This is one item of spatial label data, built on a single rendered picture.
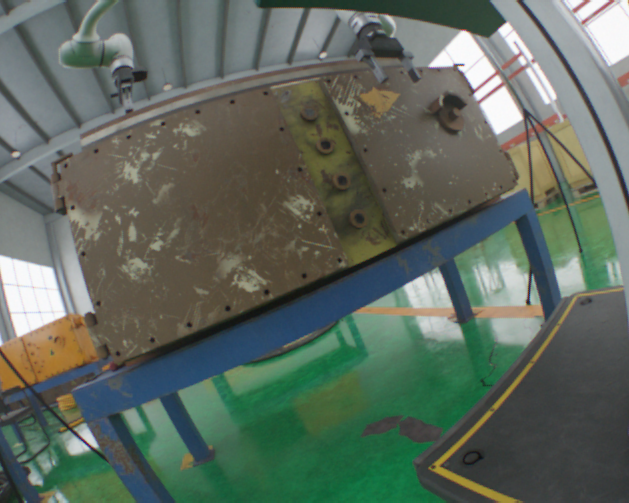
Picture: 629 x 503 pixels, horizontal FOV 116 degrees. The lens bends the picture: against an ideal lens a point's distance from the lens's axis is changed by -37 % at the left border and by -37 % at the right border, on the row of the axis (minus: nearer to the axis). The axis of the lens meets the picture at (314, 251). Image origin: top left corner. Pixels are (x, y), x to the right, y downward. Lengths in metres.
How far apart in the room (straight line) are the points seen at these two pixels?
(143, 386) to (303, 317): 0.47
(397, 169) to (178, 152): 0.62
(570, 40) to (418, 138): 0.77
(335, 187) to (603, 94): 0.70
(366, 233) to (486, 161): 0.59
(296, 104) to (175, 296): 0.63
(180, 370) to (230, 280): 0.27
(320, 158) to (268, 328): 0.48
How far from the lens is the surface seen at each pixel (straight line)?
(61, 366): 4.08
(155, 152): 0.86
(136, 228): 0.80
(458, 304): 1.98
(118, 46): 1.27
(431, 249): 1.00
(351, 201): 0.87
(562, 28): 0.37
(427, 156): 1.03
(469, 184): 1.11
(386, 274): 0.91
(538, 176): 5.99
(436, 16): 0.73
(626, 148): 0.35
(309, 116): 0.93
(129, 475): 1.01
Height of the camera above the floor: 0.70
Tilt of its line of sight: 2 degrees up
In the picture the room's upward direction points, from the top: 23 degrees counter-clockwise
